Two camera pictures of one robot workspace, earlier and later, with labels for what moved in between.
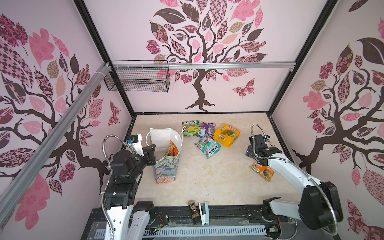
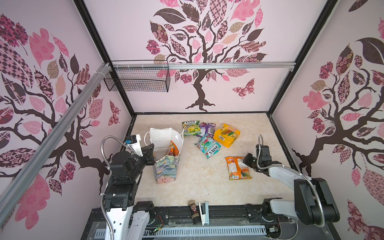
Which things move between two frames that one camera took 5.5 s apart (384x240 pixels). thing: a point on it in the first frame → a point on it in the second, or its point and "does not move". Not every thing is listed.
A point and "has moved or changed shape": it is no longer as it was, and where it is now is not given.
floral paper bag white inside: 168,144 does not move
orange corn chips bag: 175,149 does not move
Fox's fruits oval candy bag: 170,152 does not move
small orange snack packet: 265,171 has moved or changed shape
